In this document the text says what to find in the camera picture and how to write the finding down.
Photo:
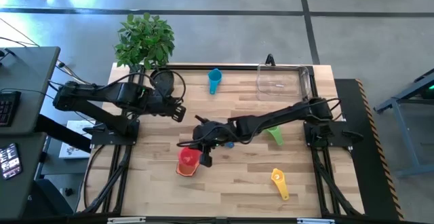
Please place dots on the white printed paper sheet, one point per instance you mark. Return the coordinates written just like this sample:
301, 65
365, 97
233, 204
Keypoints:
73, 146

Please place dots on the clear plastic basket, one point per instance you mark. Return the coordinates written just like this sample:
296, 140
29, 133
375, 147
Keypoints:
281, 81

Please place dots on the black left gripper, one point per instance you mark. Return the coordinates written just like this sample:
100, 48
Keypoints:
161, 104

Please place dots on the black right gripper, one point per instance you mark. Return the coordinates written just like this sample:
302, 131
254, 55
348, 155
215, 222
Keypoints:
213, 132

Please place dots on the black keyboard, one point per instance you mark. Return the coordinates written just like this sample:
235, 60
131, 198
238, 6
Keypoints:
8, 108

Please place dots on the yellow measuring cup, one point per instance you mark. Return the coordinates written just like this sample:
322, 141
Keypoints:
279, 181

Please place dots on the black phone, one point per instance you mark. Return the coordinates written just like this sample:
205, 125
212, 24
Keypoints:
10, 161

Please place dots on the red measuring cup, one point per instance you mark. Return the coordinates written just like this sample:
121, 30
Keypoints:
188, 156

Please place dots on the teal measuring cup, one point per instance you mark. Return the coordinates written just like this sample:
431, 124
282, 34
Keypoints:
214, 76

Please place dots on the green plant in black pot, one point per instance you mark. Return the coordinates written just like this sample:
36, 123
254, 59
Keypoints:
146, 40

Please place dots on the black table clamp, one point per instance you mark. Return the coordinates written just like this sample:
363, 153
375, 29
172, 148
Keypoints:
270, 60

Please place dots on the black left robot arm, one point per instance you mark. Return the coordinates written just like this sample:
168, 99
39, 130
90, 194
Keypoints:
101, 95

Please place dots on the green measuring cup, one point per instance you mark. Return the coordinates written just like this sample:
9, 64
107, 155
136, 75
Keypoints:
276, 135

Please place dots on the silver metal bracket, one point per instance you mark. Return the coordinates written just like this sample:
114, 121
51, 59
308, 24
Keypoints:
126, 220
315, 221

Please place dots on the grey desk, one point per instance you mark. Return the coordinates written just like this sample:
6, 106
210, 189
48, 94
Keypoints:
17, 193
30, 81

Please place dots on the blue-grey metal cart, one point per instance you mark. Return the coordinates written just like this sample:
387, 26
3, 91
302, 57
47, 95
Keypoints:
403, 132

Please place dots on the blue measuring cup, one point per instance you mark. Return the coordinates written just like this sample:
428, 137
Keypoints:
230, 145

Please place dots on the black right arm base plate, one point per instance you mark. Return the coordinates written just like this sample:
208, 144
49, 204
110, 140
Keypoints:
330, 134

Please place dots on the black mat with hazard stripes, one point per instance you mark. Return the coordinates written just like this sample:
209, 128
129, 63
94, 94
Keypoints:
366, 169

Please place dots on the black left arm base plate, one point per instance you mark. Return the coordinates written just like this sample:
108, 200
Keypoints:
112, 137

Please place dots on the orange measuring cup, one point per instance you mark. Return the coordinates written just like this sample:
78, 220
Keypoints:
186, 172

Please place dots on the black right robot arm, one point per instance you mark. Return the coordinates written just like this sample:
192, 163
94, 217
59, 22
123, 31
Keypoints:
278, 115

